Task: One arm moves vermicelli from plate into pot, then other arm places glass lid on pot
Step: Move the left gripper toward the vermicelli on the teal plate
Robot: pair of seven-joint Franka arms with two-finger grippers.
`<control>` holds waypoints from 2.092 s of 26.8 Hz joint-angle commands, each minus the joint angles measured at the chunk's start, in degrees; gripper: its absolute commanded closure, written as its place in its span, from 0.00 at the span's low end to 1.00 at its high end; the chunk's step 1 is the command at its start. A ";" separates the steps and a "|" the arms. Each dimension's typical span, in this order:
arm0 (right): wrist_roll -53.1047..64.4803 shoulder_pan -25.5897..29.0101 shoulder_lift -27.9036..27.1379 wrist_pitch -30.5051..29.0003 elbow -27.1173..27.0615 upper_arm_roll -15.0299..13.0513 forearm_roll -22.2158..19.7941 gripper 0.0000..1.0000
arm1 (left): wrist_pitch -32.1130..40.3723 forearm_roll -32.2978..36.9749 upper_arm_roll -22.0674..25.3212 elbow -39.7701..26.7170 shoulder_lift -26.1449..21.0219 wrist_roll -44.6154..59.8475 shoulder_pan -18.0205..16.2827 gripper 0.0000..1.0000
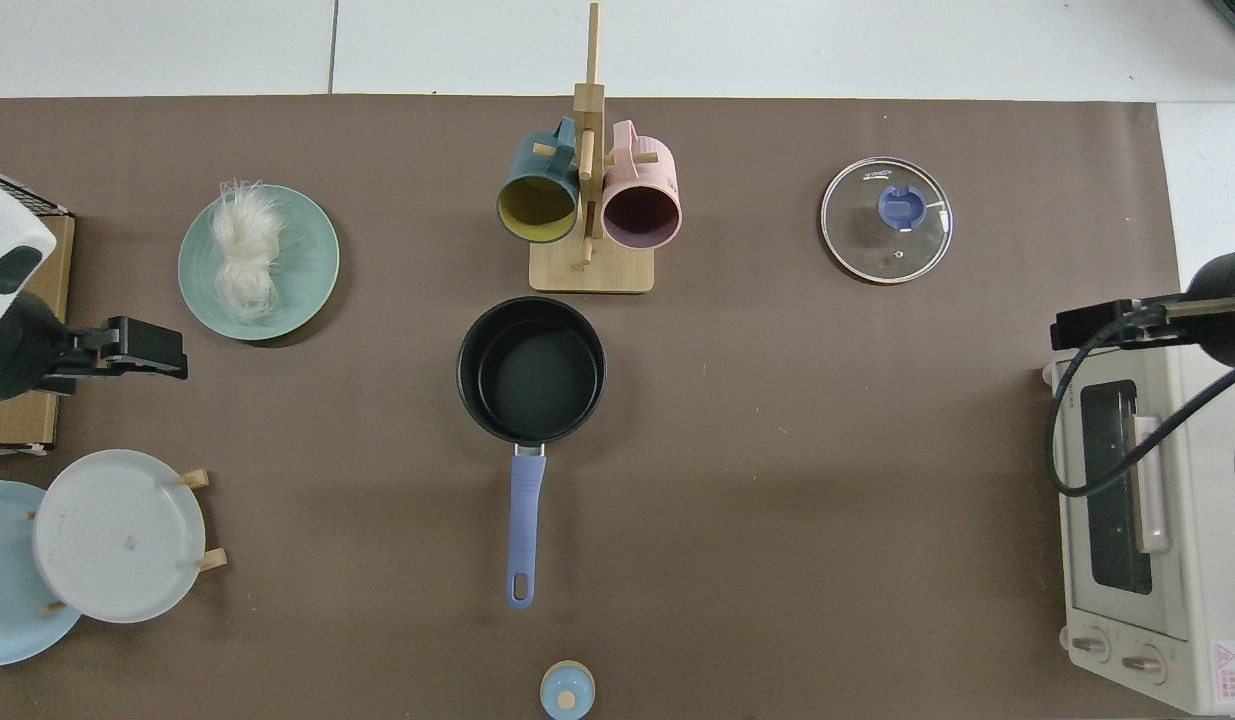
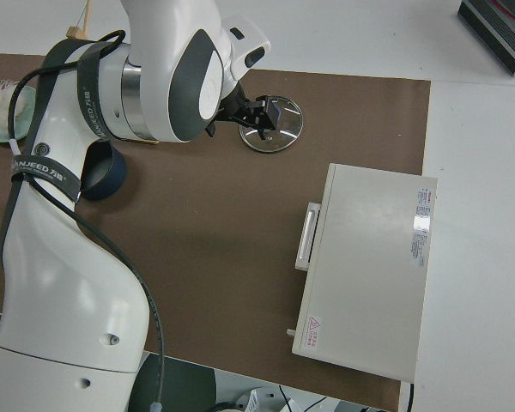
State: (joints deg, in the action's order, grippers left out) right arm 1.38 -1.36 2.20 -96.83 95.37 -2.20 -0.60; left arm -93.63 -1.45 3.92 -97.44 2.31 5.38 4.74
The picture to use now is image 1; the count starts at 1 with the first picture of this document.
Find glass lid with blue knob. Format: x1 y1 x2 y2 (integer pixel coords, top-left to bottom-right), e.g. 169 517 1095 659
820 157 954 285

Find teal green round plate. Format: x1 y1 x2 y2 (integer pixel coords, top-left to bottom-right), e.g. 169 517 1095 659
177 184 340 342

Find white round plate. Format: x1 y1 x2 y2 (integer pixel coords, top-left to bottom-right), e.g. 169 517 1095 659
33 449 207 625

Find wooden plate rack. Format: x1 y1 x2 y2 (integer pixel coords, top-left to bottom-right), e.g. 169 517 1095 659
25 468 228 613

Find light blue round plate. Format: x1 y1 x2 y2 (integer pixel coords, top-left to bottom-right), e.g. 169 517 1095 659
0 481 83 667

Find pale toaster oven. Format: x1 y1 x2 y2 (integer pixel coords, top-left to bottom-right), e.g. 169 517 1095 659
1041 340 1235 717

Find brown table cloth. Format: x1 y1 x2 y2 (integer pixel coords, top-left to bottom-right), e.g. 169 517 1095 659
0 95 1185 720

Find dark teal cup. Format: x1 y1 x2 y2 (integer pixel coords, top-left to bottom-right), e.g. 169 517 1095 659
495 116 584 245

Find wooden cup stand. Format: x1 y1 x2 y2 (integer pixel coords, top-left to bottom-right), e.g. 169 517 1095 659
529 2 660 295

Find pink cup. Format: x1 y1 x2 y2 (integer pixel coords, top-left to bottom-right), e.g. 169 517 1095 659
601 120 683 250

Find small blue round thing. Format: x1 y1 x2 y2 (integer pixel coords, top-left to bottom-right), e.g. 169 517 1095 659
540 661 596 720

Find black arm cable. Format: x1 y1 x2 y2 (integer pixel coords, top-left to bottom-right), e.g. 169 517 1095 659
1049 300 1235 531

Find wire basket with wooden floor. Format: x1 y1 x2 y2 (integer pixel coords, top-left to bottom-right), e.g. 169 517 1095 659
0 165 76 458

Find black pot with blue handle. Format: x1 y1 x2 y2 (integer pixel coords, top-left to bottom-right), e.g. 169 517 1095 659
456 296 608 611

